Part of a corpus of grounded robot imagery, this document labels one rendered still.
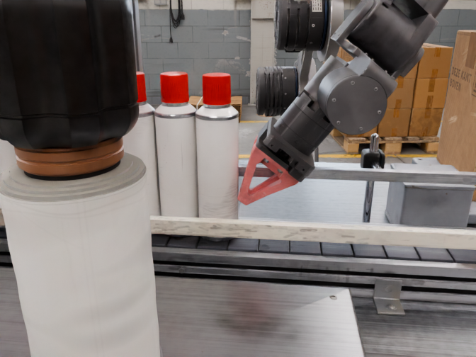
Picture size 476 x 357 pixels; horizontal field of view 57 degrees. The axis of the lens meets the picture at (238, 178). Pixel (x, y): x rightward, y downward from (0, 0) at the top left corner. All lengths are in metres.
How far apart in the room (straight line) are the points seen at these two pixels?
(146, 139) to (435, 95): 3.71
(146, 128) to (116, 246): 0.30
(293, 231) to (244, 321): 0.15
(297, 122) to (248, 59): 5.51
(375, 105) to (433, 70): 3.67
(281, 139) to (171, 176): 0.14
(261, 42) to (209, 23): 0.71
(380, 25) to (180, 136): 0.25
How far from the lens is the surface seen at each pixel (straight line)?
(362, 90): 0.44
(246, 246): 0.56
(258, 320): 0.44
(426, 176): 0.61
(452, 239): 0.57
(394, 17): 0.51
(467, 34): 0.96
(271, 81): 1.59
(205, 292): 0.47
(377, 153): 0.64
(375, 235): 0.54
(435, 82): 4.12
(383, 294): 0.57
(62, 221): 0.25
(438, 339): 0.54
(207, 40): 6.00
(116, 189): 0.25
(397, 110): 4.05
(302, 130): 0.51
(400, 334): 0.53
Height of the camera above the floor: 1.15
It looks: 20 degrees down
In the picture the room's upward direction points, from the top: straight up
